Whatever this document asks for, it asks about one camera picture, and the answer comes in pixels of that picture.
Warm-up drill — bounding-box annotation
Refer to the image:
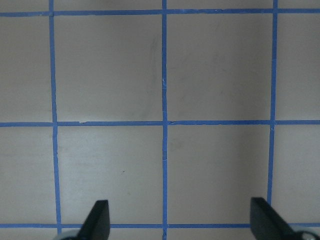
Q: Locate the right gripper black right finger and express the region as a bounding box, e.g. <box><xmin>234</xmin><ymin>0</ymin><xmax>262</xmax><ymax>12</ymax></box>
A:
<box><xmin>250</xmin><ymin>197</ymin><xmax>300</xmax><ymax>240</ymax></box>

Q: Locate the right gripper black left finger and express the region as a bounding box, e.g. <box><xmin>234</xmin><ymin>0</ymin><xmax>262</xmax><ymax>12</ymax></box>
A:
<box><xmin>76</xmin><ymin>200</ymin><xmax>111</xmax><ymax>240</ymax></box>

